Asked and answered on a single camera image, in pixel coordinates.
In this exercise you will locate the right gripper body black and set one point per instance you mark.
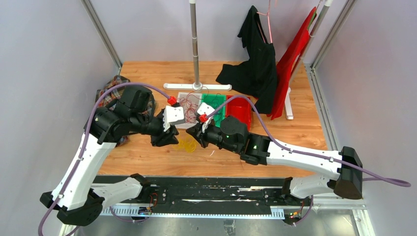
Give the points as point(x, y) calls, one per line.
point(212, 135)

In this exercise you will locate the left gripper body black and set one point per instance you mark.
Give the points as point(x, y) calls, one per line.
point(160, 129)

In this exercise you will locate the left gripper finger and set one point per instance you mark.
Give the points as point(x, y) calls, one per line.
point(172, 131)
point(163, 140)

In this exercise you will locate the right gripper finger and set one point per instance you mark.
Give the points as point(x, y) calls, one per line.
point(204, 143)
point(196, 132)

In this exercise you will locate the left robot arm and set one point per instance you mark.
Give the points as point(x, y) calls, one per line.
point(75, 200)

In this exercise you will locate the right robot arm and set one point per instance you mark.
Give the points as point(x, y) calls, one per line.
point(334, 171)

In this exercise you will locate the white plastic bin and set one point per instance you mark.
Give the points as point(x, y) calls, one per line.
point(190, 103)

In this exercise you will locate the red plastic bin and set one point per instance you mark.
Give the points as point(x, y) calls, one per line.
point(240, 109)

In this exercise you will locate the metal clothes rack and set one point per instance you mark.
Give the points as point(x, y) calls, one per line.
point(197, 85)

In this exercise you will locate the plaid flannel shirt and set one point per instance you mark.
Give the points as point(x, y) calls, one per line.
point(109, 101)

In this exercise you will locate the black t-shirt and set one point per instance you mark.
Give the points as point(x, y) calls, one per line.
point(257, 76)

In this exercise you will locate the red t-shirt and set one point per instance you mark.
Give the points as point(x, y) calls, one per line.
point(286, 64)

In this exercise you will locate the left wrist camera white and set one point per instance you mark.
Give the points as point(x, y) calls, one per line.
point(173, 116)

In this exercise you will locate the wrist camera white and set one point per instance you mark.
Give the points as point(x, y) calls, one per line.
point(202, 115)
point(173, 116)

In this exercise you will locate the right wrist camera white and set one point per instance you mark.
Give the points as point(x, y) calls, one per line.
point(202, 115)

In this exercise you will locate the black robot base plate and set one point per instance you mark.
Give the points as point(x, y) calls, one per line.
point(216, 196)

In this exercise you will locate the aluminium frame rail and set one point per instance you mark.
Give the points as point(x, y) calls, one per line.
point(88, 6)

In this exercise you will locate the pink wire hanger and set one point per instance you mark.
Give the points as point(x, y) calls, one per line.
point(267, 14)

